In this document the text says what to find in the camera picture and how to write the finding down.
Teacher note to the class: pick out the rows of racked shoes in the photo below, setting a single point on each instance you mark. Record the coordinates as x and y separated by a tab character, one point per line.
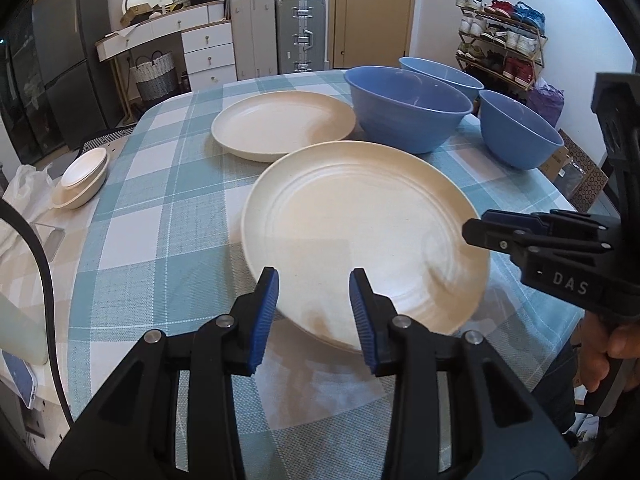
515	37

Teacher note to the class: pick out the white vanity desk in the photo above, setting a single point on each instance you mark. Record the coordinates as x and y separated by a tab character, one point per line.
205	55

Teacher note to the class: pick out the gold metal shoe rack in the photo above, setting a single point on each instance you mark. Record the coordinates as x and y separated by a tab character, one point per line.
505	21

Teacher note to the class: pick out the small cream bowl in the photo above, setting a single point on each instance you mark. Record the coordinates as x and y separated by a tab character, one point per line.
75	199
82	167

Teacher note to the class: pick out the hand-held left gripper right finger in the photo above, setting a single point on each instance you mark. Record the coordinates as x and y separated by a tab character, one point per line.
361	315

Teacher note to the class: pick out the beige suitcase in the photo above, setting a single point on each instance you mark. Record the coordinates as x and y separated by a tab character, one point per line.
252	35

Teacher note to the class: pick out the purple bag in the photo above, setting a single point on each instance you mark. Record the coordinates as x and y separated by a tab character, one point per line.
545	102

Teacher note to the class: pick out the dark grey fridge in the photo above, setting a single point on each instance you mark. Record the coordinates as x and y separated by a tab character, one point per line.
70	60

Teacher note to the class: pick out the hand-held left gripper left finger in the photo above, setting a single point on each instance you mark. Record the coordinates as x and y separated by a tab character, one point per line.
266	305

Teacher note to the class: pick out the blue bowl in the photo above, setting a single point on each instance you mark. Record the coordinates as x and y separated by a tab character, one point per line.
515	135
400	110
450	77

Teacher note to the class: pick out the teal checked tablecloth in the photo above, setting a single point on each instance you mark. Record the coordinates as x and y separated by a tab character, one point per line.
165	240

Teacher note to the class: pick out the tan wooden door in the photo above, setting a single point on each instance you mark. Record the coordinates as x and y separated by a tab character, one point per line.
375	10

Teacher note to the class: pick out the woven laundry basket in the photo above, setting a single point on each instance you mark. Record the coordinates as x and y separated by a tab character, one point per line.
155	82

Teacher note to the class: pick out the large cream plate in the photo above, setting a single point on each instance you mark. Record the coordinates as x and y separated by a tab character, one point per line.
350	210

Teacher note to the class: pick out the black white patterned rug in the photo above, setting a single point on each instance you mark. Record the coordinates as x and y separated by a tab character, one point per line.
105	137

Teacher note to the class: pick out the black glass cabinet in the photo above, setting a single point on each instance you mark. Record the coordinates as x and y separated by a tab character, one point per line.
20	100

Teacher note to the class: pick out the printed flat cardboard box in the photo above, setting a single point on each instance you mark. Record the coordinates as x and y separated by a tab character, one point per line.
580	175

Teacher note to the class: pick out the person's right hand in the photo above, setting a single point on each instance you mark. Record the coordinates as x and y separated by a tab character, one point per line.
592	355

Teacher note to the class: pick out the phone in blue case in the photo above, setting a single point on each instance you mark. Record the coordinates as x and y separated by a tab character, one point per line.
20	380

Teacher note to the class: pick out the white plastic bag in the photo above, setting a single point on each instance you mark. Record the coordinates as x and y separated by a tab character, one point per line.
25	185

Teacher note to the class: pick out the pale green box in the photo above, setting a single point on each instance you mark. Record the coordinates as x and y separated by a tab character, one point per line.
20	325

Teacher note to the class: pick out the silver suitcase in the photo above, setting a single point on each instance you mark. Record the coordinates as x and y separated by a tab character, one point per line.
300	35

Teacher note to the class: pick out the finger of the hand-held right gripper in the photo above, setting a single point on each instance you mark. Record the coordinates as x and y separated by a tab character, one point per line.
485	234
505	217

